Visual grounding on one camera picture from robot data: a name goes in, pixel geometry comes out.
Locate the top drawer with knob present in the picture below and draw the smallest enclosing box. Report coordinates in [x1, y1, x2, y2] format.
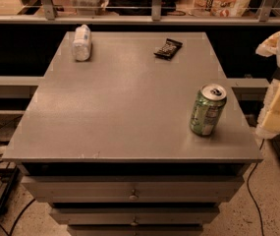
[22, 176, 244, 204]

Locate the black snack packet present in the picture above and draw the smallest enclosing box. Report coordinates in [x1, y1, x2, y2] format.
[154, 38, 183, 60]

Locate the grey drawer cabinet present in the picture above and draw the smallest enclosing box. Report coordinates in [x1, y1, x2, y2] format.
[2, 30, 264, 236]

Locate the clear plastic water bottle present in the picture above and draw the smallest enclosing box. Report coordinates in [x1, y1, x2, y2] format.
[72, 25, 91, 61]

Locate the green soda can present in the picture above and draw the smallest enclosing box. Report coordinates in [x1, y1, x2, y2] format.
[190, 84, 227, 136]

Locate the black bag behind glass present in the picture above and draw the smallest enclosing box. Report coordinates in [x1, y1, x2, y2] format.
[106, 0, 179, 16]

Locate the bottom drawer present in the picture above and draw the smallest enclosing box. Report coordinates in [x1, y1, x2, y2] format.
[67, 226, 202, 236]

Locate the drawer with knob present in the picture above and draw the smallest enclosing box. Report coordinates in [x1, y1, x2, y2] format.
[22, 176, 244, 204]
[50, 207, 219, 226]

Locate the middle drawer with knob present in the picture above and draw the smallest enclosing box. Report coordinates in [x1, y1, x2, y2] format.
[50, 207, 219, 226]

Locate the metal railing frame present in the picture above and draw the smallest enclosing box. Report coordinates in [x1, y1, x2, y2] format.
[0, 0, 280, 26]

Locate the grey power box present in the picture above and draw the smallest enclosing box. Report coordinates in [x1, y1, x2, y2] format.
[0, 117, 21, 144]

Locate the black cable right floor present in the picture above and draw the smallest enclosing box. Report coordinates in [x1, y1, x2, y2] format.
[246, 138, 266, 236]

